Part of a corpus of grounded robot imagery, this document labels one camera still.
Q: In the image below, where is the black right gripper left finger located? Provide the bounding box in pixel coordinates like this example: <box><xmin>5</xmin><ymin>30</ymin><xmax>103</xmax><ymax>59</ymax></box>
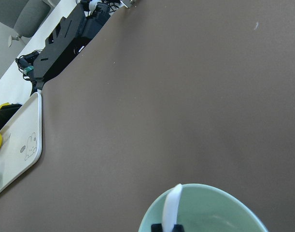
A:
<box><xmin>151</xmin><ymin>223</ymin><xmax>163</xmax><ymax>232</ymax></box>

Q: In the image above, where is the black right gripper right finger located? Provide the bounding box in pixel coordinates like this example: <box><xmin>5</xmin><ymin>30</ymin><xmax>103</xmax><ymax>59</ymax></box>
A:
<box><xmin>173</xmin><ymin>224</ymin><xmax>185</xmax><ymax>232</ymax></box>

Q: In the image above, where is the white ceramic spoon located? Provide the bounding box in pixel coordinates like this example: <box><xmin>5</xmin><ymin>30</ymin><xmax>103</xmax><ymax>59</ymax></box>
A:
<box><xmin>162</xmin><ymin>184</ymin><xmax>183</xmax><ymax>232</ymax></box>

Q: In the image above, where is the mint green bowl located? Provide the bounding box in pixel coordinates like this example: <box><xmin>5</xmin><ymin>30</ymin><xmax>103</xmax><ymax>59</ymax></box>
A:
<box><xmin>138</xmin><ymin>184</ymin><xmax>267</xmax><ymax>232</ymax></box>

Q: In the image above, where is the cream rabbit tray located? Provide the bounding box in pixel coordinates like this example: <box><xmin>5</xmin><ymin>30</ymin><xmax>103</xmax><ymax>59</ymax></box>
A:
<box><xmin>0</xmin><ymin>92</ymin><xmax>42</xmax><ymax>193</ymax></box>

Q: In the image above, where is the black perforated metal bracket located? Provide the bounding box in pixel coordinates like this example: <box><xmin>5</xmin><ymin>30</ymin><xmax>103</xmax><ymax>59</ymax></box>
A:
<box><xmin>33</xmin><ymin>0</ymin><xmax>110</xmax><ymax>89</ymax></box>

